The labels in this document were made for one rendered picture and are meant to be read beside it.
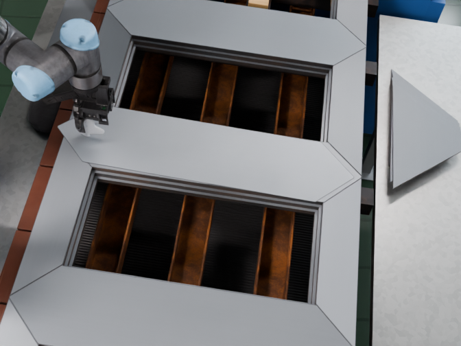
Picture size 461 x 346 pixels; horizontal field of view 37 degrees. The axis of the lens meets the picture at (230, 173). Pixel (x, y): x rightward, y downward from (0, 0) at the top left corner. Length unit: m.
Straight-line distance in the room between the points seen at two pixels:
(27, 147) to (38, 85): 0.56
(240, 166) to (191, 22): 0.50
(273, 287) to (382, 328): 0.28
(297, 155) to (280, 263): 0.28
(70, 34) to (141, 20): 0.57
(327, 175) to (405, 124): 0.34
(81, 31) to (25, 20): 1.82
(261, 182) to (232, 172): 0.07
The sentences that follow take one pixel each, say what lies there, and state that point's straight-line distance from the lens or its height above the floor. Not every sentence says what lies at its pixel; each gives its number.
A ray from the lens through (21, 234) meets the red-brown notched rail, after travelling 1.67.
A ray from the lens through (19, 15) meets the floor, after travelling 3.32.
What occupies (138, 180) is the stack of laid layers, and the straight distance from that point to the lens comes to 1.70.
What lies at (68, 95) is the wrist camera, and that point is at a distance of 1.62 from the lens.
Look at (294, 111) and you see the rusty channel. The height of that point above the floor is 0.68.
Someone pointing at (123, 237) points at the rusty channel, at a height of 0.68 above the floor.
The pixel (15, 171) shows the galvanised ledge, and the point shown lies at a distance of 1.95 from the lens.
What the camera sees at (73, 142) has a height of 0.86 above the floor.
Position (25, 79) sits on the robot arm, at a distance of 1.44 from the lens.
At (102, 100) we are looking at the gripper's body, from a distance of 1.61.
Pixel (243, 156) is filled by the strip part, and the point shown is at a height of 0.86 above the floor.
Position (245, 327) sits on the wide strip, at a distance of 1.52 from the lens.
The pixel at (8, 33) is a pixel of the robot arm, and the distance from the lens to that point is 1.51.
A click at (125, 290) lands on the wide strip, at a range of 1.55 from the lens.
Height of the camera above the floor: 2.26
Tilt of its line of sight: 56 degrees down
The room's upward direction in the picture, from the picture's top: 7 degrees clockwise
